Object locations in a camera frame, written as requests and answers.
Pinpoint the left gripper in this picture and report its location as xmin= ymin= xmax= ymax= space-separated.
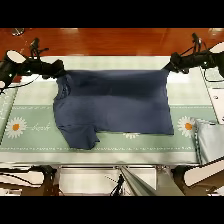
xmin=41 ymin=59 xmax=67 ymax=80

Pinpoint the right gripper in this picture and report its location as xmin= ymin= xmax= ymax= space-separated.
xmin=162 ymin=51 xmax=188 ymax=75

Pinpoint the dark blue T-shirt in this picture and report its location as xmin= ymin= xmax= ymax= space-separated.
xmin=52 ymin=68 xmax=175 ymax=151

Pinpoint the pale grey garment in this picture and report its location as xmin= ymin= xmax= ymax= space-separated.
xmin=194 ymin=119 xmax=224 ymax=165

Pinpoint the black cable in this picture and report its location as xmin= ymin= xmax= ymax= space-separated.
xmin=201 ymin=65 xmax=224 ymax=84
xmin=0 ymin=74 xmax=42 ymax=96
xmin=105 ymin=173 xmax=127 ymax=197

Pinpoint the silver frame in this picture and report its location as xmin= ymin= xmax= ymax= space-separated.
xmin=0 ymin=161 xmax=224 ymax=197

